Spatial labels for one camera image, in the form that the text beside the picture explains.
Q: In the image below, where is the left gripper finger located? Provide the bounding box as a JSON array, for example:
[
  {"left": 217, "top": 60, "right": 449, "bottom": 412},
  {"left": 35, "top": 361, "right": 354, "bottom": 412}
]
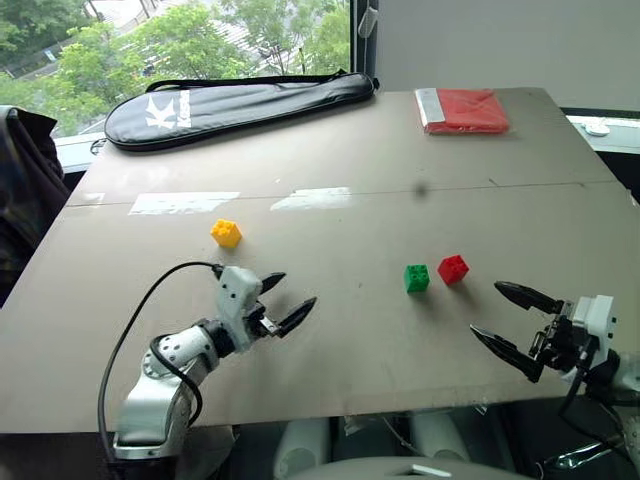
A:
[
  {"left": 259, "top": 271, "right": 288, "bottom": 298},
  {"left": 276, "top": 296, "right": 319, "bottom": 338}
]

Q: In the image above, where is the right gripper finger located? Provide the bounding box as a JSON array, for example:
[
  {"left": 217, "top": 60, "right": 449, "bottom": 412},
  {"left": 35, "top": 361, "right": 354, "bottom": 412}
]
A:
[
  {"left": 469, "top": 323, "right": 544, "bottom": 385},
  {"left": 493, "top": 280, "right": 567, "bottom": 316}
]

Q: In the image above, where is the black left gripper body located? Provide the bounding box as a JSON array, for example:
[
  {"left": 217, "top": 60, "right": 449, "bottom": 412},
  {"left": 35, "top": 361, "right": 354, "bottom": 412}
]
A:
[{"left": 246, "top": 300, "right": 281, "bottom": 344}]

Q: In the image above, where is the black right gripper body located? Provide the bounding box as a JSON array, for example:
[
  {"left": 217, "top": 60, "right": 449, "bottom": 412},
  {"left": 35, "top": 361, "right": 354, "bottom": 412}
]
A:
[{"left": 528, "top": 299, "right": 597, "bottom": 375}]

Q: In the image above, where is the yellow toy brick cube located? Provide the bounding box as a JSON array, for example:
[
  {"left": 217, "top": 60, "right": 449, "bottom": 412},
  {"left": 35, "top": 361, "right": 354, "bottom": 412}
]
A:
[{"left": 210, "top": 218, "right": 244, "bottom": 249}]

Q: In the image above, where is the red toy brick cube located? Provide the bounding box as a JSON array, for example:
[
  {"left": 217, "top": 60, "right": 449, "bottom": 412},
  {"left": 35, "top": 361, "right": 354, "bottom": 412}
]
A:
[{"left": 436, "top": 253, "right": 471, "bottom": 287}]

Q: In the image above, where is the white rounded robot leg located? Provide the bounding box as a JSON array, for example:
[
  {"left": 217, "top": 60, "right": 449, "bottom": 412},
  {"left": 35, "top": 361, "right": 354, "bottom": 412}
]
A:
[
  {"left": 273, "top": 416, "right": 332, "bottom": 480},
  {"left": 408, "top": 411, "right": 472, "bottom": 462}
]

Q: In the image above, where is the green toy brick cube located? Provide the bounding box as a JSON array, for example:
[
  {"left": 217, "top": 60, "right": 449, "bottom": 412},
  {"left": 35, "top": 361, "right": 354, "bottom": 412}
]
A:
[{"left": 403, "top": 263, "right": 432, "bottom": 295}]

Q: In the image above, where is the black crinkled plastic sheet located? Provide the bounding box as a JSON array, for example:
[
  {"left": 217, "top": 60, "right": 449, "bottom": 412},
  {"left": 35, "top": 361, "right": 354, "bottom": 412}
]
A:
[{"left": 543, "top": 442, "right": 640, "bottom": 480}]

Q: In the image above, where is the black racket bag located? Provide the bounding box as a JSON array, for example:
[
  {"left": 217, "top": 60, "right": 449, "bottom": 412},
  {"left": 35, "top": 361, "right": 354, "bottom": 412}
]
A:
[{"left": 103, "top": 71, "right": 380, "bottom": 153}]

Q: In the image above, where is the red cloth in plastic pack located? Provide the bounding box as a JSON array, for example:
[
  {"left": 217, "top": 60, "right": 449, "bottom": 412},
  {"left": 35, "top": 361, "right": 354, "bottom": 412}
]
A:
[{"left": 414, "top": 87, "right": 512, "bottom": 137}]

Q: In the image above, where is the dark jacket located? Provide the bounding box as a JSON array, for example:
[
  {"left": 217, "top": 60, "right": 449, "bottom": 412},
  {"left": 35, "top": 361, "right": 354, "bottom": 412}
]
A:
[{"left": 0, "top": 104, "right": 72, "bottom": 307}]

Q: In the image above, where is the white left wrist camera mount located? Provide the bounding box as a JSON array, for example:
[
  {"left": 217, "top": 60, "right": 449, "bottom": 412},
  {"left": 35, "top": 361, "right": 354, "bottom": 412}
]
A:
[{"left": 214, "top": 266, "right": 264, "bottom": 354}]

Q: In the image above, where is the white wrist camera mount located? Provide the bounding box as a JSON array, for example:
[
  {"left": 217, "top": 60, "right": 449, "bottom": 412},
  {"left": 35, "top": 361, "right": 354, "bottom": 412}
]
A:
[
  {"left": 571, "top": 294, "right": 619, "bottom": 372},
  {"left": 214, "top": 266, "right": 264, "bottom": 354}
]

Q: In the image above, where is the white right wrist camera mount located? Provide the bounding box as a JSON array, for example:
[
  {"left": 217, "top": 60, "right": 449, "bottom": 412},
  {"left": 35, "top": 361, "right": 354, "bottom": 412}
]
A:
[{"left": 571, "top": 294, "right": 619, "bottom": 372}]

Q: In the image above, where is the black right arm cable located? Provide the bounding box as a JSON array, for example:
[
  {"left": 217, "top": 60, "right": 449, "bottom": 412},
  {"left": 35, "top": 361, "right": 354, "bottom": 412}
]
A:
[{"left": 556, "top": 343, "right": 640, "bottom": 464}]

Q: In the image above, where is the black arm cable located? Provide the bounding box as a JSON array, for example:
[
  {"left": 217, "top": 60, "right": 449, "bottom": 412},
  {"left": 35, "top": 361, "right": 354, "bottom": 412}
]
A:
[
  {"left": 556, "top": 343, "right": 640, "bottom": 464},
  {"left": 96, "top": 260, "right": 224, "bottom": 454}
]

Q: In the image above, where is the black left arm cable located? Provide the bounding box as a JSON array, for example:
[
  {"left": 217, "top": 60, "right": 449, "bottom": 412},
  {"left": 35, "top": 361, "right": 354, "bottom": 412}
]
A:
[{"left": 96, "top": 260, "right": 224, "bottom": 454}]

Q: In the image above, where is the black window frame post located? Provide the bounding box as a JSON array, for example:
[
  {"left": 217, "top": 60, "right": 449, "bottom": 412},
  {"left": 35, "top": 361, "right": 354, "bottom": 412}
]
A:
[{"left": 348, "top": 0, "right": 380, "bottom": 81}]

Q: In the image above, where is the grey hanging cord pull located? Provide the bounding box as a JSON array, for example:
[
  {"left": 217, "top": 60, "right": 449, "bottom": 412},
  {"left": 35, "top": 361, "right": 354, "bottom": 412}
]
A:
[{"left": 358, "top": 0, "right": 380, "bottom": 38}]

